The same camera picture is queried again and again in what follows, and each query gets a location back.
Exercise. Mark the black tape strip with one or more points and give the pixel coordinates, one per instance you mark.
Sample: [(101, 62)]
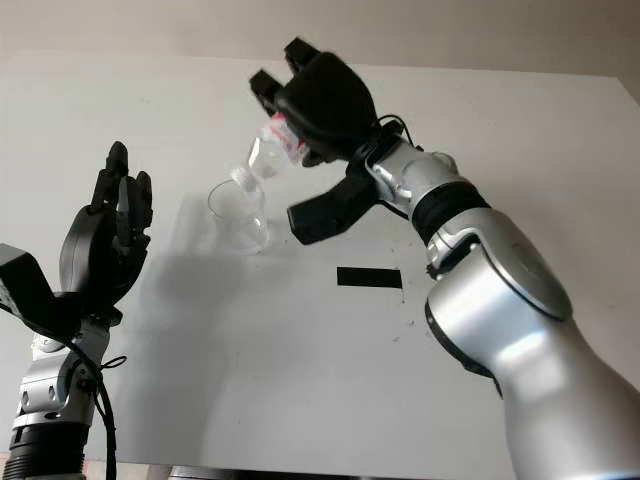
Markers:
[(370, 278)]

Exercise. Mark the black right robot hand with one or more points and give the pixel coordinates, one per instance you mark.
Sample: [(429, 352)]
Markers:
[(330, 100)]

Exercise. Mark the clear glass cup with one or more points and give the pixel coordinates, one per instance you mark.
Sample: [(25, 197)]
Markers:
[(235, 225)]

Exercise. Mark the clear water bottle red label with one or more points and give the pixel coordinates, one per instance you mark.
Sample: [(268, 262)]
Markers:
[(267, 155)]

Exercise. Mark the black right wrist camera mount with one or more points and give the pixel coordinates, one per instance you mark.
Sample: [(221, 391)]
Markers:
[(330, 210)]

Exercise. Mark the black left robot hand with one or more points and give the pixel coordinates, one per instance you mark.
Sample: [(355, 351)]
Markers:
[(87, 250)]

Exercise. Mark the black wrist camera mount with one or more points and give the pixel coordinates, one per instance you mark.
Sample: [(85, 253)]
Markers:
[(30, 290), (330, 210)]

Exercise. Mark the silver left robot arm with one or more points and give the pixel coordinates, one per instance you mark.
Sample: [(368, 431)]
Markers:
[(55, 395)]

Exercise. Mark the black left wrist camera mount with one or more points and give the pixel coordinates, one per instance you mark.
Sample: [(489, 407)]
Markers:
[(30, 290)]

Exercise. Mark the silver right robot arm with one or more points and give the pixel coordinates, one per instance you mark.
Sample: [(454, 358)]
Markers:
[(515, 320)]

